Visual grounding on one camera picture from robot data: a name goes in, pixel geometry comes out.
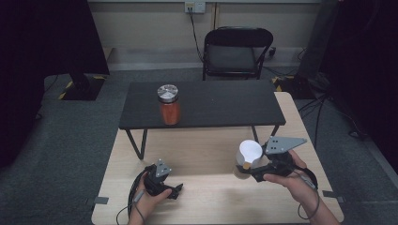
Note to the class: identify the white wall socket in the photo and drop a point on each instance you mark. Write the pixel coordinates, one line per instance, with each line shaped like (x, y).
(194, 7)

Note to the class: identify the black curtain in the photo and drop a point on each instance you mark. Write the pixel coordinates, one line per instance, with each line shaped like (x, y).
(37, 62)
(366, 62)

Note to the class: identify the person's right hand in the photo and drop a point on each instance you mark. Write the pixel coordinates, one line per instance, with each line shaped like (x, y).
(291, 181)

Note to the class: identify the black stand base striped tape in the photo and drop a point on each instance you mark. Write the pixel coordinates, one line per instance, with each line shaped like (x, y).
(83, 87)
(295, 86)

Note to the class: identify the person's left hand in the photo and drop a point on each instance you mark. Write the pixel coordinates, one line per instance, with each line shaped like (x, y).
(150, 200)

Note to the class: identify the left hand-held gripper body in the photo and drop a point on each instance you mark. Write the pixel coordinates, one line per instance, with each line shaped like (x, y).
(158, 178)

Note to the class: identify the grey tape strip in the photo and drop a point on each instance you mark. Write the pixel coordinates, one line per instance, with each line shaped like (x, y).
(333, 195)
(100, 200)

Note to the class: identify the black folding chair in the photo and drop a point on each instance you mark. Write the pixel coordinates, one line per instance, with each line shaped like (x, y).
(231, 53)

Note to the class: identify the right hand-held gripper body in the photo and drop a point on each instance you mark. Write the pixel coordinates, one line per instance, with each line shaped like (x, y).
(280, 150)

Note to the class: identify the red powder jar silver lid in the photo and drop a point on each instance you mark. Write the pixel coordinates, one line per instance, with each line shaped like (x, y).
(169, 108)

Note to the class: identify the white cup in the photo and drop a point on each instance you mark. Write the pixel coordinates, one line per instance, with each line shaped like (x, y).
(248, 151)

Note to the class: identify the black low shelf table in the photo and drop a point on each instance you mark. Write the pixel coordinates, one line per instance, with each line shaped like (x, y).
(212, 103)

